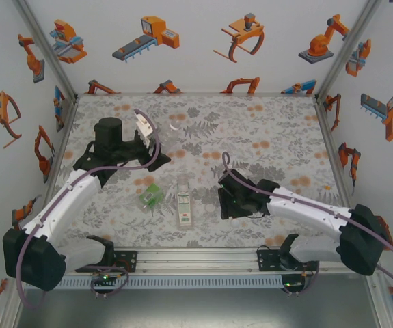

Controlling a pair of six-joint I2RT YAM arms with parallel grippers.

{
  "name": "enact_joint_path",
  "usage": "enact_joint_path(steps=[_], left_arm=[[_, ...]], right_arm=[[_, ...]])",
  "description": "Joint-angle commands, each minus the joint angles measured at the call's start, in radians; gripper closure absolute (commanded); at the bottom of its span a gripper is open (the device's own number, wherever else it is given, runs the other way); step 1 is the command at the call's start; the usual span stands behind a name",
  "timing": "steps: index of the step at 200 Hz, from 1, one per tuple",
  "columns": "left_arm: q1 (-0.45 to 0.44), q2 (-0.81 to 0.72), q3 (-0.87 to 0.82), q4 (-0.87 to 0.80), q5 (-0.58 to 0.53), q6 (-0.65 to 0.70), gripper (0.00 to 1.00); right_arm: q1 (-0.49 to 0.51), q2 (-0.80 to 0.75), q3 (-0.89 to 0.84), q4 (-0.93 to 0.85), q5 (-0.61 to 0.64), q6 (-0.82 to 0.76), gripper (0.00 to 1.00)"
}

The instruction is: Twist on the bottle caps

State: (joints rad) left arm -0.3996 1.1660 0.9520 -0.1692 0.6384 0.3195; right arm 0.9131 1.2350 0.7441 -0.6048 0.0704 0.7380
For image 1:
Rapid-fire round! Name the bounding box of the clear plastic bottle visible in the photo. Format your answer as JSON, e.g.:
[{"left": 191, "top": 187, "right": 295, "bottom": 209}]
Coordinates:
[{"left": 164, "top": 119, "right": 185, "bottom": 151}]

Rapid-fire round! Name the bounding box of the squat green label bottle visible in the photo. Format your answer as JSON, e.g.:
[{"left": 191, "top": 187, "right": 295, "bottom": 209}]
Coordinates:
[{"left": 137, "top": 183, "right": 165, "bottom": 213}]

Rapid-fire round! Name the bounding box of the tall bottle green white label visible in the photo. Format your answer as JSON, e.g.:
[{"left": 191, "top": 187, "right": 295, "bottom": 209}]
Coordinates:
[{"left": 175, "top": 179, "right": 195, "bottom": 230}]

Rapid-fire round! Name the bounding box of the floral patterned table mat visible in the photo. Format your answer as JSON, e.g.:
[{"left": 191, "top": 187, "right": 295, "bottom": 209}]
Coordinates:
[{"left": 44, "top": 94, "right": 351, "bottom": 249}]

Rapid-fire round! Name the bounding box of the aluminium frame rail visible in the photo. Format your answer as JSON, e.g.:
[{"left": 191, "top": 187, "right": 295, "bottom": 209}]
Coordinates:
[
  {"left": 75, "top": 90, "right": 319, "bottom": 98},
  {"left": 33, "top": 95, "right": 81, "bottom": 226},
  {"left": 313, "top": 95, "right": 354, "bottom": 209}
]

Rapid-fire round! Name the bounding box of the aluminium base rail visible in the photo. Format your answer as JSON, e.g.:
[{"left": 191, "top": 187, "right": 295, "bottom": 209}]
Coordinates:
[{"left": 64, "top": 246, "right": 354, "bottom": 275}]

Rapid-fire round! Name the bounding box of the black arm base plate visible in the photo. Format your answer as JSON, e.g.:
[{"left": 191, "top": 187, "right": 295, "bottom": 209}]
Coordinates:
[
  {"left": 113, "top": 250, "right": 139, "bottom": 274},
  {"left": 256, "top": 245, "right": 283, "bottom": 273}
]

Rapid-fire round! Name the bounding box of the grey slotted cable duct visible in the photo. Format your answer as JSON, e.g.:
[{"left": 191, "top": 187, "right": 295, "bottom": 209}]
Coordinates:
[{"left": 59, "top": 275, "right": 283, "bottom": 290}]

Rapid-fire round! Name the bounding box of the aluminium frame post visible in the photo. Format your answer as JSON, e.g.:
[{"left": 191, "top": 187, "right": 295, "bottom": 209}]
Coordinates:
[
  {"left": 314, "top": 0, "right": 384, "bottom": 102},
  {"left": 11, "top": 0, "right": 79, "bottom": 102},
  {"left": 0, "top": 288, "right": 26, "bottom": 328},
  {"left": 365, "top": 273, "right": 393, "bottom": 328}
]

